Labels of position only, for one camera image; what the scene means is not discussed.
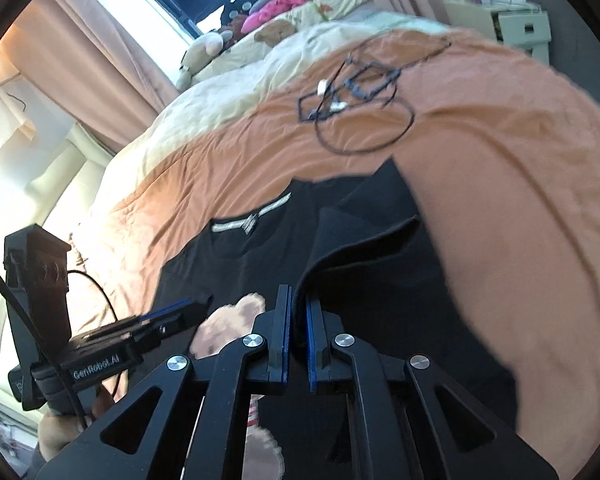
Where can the pink cloth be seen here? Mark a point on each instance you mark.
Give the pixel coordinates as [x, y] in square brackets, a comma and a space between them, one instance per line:
[270, 12]

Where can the white drawer cabinet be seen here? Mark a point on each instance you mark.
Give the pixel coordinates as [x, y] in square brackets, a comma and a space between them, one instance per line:
[520, 25]

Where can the cream plush toy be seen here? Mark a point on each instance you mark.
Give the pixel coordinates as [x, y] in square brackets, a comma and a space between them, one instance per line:
[200, 50]

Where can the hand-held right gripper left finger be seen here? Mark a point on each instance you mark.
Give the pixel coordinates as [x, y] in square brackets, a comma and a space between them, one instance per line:
[283, 332]

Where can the white padded bed frame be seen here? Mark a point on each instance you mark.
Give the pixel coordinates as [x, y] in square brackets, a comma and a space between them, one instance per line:
[55, 175]

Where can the brown plush bear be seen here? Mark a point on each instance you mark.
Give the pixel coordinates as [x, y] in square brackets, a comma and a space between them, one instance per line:
[275, 31]

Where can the dark spotted plush toy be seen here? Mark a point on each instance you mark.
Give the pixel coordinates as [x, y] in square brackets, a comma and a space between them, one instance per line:
[237, 12]

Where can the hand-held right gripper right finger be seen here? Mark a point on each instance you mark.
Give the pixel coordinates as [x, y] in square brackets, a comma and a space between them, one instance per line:
[312, 347]

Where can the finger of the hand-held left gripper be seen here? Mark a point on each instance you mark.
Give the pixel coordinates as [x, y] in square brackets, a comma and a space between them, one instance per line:
[180, 312]

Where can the black printed T-shirt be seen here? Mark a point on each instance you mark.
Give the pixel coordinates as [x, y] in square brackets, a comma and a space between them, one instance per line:
[380, 285]

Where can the cream blanket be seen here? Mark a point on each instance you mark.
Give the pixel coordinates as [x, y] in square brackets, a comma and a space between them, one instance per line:
[220, 110]

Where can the person's left hand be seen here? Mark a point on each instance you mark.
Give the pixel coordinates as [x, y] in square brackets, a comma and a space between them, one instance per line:
[60, 435]

